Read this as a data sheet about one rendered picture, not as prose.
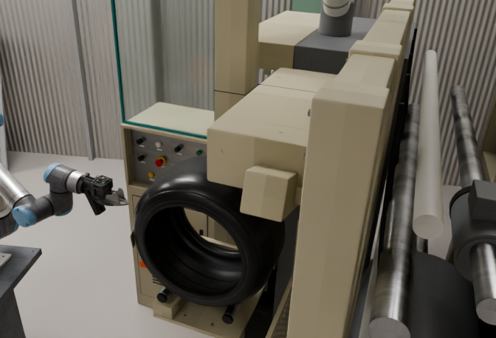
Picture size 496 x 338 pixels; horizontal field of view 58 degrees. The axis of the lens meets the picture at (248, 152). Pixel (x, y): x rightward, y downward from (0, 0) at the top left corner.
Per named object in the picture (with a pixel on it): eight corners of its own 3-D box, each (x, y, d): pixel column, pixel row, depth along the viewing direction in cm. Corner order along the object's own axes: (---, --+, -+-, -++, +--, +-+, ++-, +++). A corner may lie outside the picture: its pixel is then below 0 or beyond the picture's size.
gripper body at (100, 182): (102, 187, 172) (77, 178, 175) (102, 205, 176) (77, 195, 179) (114, 178, 179) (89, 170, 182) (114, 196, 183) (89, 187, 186)
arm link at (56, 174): (57, 177, 191) (57, 157, 187) (82, 187, 188) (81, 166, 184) (41, 187, 183) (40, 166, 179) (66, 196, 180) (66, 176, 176)
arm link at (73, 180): (66, 195, 180) (83, 184, 188) (77, 198, 179) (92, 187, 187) (66, 176, 176) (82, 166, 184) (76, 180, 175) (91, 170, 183)
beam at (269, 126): (275, 106, 163) (278, 66, 157) (345, 117, 156) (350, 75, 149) (204, 181, 112) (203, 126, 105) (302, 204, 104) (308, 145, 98)
